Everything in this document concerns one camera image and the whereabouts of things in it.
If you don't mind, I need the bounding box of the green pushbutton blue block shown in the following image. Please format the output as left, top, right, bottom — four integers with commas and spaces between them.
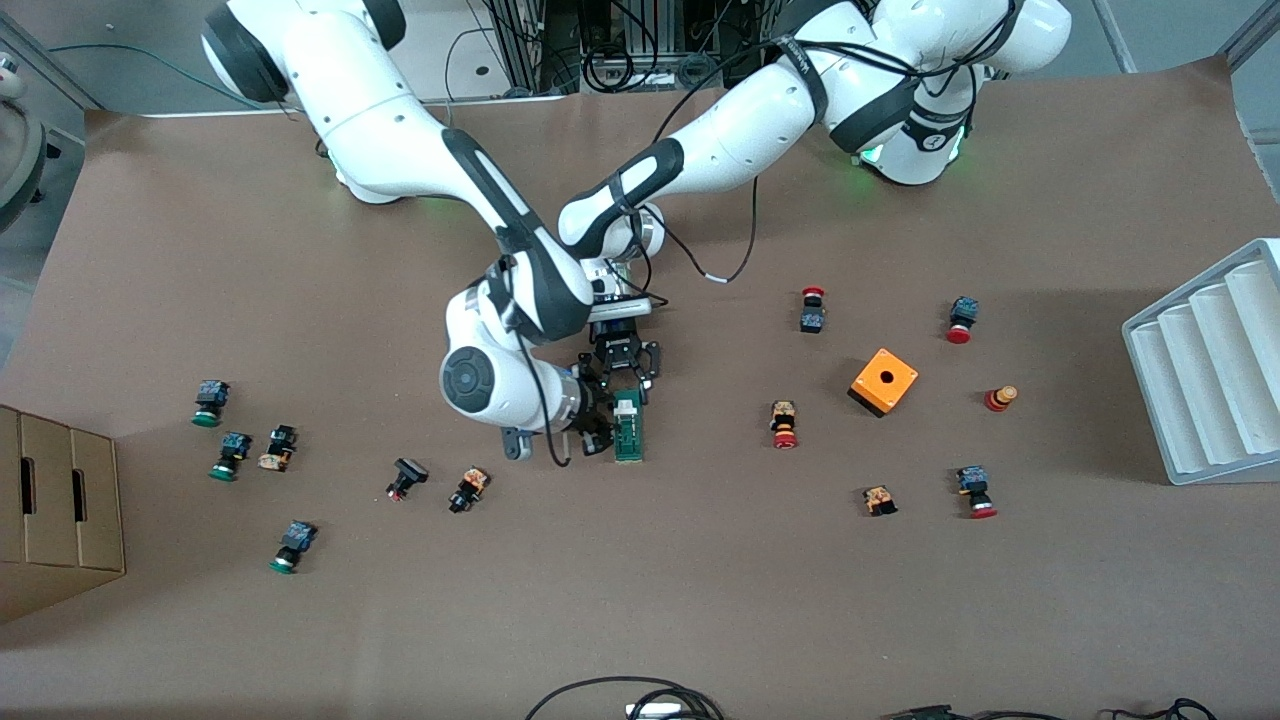
209, 431, 253, 483
192, 380, 232, 429
269, 520, 319, 576

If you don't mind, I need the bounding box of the aluminium equipment rack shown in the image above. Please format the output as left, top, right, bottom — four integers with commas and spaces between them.
490, 0, 816, 93

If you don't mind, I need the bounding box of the large slotted cardboard box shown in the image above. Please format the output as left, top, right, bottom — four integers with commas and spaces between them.
0, 405, 127, 626

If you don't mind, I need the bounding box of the white ribbed tray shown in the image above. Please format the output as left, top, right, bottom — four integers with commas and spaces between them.
1122, 238, 1280, 487

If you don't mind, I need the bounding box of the white grey machine part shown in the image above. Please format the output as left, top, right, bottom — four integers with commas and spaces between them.
0, 50, 51, 236

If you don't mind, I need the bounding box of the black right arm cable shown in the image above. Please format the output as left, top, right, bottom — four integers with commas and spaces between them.
500, 260, 576, 469

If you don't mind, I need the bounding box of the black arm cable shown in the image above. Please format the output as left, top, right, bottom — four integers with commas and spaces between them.
500, 260, 576, 469
655, 100, 759, 286

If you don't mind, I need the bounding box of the black knob switch orange block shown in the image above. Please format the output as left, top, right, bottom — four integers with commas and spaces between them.
448, 466, 491, 515

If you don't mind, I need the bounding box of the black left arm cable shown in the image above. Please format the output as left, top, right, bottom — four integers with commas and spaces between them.
655, 100, 759, 286

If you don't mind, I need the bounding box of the black pushbutton switch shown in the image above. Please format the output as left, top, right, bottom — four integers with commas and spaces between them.
386, 457, 430, 502

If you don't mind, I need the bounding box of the black looped cable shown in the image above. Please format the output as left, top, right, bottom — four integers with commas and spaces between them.
524, 676, 725, 720

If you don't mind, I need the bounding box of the orange button enclosure box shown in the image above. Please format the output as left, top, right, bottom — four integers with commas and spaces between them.
848, 347, 920, 419

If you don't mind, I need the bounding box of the teal cable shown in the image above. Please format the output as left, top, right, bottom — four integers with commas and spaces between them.
50, 44, 216, 93

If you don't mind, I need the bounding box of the black cable tangle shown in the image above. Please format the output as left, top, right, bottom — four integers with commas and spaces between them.
1110, 698, 1219, 720

